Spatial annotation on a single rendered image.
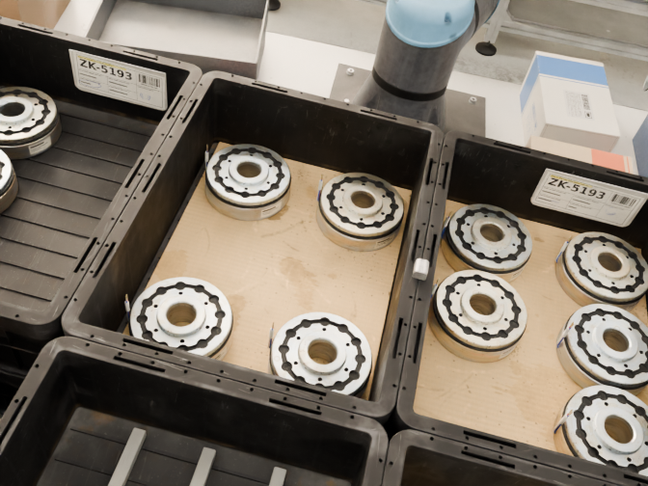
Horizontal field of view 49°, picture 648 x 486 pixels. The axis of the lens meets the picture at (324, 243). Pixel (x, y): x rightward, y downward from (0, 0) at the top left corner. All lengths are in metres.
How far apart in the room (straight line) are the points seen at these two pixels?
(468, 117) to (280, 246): 0.50
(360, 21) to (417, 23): 1.80
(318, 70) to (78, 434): 0.82
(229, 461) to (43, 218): 0.36
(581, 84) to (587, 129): 0.12
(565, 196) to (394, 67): 0.31
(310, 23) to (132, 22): 1.50
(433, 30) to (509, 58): 1.82
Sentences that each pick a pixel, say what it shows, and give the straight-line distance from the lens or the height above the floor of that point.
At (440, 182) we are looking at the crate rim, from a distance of 0.80.
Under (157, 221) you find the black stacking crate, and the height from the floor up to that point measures 0.87.
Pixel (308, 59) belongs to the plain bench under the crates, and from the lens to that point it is 1.33.
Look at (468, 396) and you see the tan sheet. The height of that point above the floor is 0.83.
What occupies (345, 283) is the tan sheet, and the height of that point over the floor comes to 0.83.
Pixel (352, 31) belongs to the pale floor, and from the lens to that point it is 2.73.
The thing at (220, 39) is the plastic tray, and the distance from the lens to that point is 1.26.
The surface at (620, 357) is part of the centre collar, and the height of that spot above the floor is 0.87.
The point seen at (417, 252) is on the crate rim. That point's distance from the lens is 0.72.
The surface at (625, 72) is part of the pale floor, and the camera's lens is 2.97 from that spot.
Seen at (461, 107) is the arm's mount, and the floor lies 0.74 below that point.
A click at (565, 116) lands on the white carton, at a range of 1.21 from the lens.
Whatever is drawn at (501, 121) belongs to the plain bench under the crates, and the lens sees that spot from 1.30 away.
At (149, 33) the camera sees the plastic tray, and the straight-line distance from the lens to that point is 1.27.
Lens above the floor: 1.46
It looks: 49 degrees down
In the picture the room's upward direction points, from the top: 11 degrees clockwise
